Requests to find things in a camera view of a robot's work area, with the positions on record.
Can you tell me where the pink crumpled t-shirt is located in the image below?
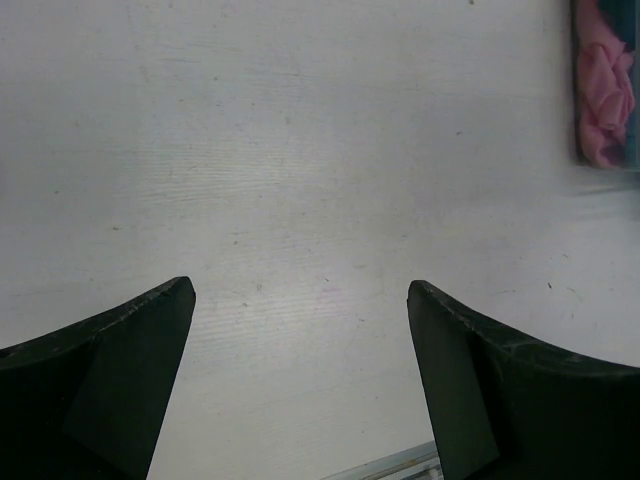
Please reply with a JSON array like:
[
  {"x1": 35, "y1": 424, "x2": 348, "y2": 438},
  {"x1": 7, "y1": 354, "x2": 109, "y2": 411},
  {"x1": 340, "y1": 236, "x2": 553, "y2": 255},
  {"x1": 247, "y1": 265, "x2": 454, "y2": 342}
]
[{"x1": 574, "y1": 0, "x2": 637, "y2": 167}]

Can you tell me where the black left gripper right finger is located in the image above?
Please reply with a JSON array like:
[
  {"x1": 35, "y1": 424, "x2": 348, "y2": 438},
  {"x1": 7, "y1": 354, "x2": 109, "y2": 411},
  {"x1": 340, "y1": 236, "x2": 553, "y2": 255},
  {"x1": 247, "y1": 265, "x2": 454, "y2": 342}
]
[{"x1": 407, "y1": 280, "x2": 639, "y2": 479}]

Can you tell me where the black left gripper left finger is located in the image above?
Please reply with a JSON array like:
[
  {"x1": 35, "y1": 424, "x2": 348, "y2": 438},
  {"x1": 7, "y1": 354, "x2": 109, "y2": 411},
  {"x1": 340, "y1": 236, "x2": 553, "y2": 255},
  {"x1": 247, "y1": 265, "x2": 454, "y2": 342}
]
[{"x1": 1, "y1": 277, "x2": 196, "y2": 479}]

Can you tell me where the aluminium frame rail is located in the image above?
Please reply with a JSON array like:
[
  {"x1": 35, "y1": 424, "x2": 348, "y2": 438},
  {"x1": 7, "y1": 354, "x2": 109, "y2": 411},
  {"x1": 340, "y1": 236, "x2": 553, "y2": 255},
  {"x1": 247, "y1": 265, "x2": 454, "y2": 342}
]
[{"x1": 324, "y1": 442, "x2": 444, "y2": 480}]

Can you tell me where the clear plastic bin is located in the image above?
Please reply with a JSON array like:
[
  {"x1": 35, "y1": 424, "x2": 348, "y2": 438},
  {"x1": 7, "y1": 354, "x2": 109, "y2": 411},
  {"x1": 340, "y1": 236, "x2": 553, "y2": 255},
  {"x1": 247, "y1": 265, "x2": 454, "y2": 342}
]
[{"x1": 569, "y1": 0, "x2": 640, "y2": 174}]

